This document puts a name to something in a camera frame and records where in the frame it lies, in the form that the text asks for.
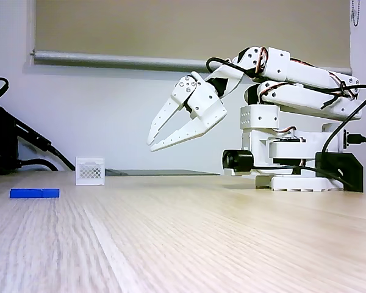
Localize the blue rectangular peg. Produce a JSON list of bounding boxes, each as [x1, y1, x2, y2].
[[9, 187, 61, 200]]

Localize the small white lattice crate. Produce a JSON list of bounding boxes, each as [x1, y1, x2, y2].
[[75, 156, 106, 186]]

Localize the dark flat slab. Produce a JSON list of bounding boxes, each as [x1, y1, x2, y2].
[[104, 168, 221, 177]]

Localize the beige roller blind, grey bar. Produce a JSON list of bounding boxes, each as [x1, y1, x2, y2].
[[29, 0, 354, 76]]

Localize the black table clamp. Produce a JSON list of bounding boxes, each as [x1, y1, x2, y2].
[[315, 151, 365, 194]]

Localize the black device box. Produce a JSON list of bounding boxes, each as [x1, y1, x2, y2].
[[0, 99, 20, 178]]

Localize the black camera cable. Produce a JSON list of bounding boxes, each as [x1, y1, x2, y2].
[[205, 57, 366, 189]]

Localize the thick black cable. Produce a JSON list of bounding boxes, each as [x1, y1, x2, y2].
[[14, 118, 76, 171]]

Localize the black power plug cable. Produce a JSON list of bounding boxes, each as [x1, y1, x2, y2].
[[348, 132, 366, 151]]

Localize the thin black cable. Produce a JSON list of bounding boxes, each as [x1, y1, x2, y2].
[[17, 157, 61, 172]]

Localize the metal bead chain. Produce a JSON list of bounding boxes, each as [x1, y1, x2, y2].
[[350, 0, 362, 27]]

